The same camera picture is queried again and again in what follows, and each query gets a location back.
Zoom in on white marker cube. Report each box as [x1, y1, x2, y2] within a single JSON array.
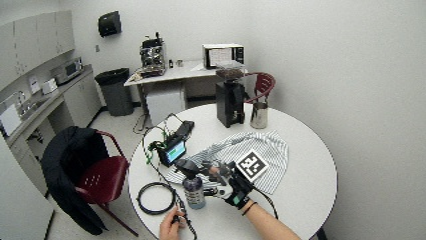
[[234, 149, 272, 183]]

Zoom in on steel espresso machine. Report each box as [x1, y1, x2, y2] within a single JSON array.
[[137, 31, 168, 77]]

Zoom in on black jacket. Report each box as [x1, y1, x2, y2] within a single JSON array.
[[40, 125, 111, 236]]

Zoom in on grey wall cabinets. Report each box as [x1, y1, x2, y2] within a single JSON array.
[[0, 9, 76, 92]]

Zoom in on steel sink tap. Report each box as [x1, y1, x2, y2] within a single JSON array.
[[13, 90, 29, 109]]

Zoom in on black wrist band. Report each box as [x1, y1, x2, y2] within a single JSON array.
[[241, 201, 260, 217]]

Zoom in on black coffee grinder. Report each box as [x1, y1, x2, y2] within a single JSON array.
[[214, 60, 249, 129]]

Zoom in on grey counter with cabinets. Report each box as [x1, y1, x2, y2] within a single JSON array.
[[0, 64, 104, 198]]

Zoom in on green black braided cable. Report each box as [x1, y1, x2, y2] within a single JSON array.
[[144, 124, 169, 166]]

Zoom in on white board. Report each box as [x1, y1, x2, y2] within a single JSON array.
[[0, 103, 23, 138]]

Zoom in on white box cabinet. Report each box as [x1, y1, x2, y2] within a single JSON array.
[[145, 87, 188, 127]]

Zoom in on white paper sheet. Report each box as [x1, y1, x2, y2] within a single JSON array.
[[28, 75, 43, 95]]

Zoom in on small screen device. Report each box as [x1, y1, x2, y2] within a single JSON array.
[[157, 137, 189, 168]]

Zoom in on black towel dispenser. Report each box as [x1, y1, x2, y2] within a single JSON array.
[[97, 10, 124, 38]]

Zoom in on black glove cable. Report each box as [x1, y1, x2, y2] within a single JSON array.
[[253, 188, 281, 220]]

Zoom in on striped white cloth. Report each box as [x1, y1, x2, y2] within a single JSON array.
[[165, 130, 292, 196]]

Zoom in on white microwave oven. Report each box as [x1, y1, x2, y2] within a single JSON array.
[[201, 43, 246, 70]]

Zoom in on steel cup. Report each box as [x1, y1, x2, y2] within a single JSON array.
[[249, 101, 270, 130]]

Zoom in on dark grey trash bin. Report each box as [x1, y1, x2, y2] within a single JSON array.
[[93, 67, 136, 117]]

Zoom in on grey toaster oven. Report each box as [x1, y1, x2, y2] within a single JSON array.
[[49, 56, 85, 85]]

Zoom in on black box device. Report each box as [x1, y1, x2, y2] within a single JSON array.
[[173, 120, 196, 140]]

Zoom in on white side table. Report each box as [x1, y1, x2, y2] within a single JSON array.
[[123, 59, 250, 133]]

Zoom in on long black cable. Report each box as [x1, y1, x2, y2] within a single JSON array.
[[141, 112, 200, 240]]

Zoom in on coiled black cable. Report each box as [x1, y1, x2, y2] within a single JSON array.
[[135, 181, 179, 216]]

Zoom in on dark red chair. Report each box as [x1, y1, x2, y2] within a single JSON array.
[[73, 129, 140, 238], [242, 71, 277, 105]]

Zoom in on grey spray bottle black trigger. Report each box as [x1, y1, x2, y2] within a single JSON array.
[[175, 158, 208, 211]]

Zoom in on small white box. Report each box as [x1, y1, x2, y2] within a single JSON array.
[[41, 78, 60, 96]]

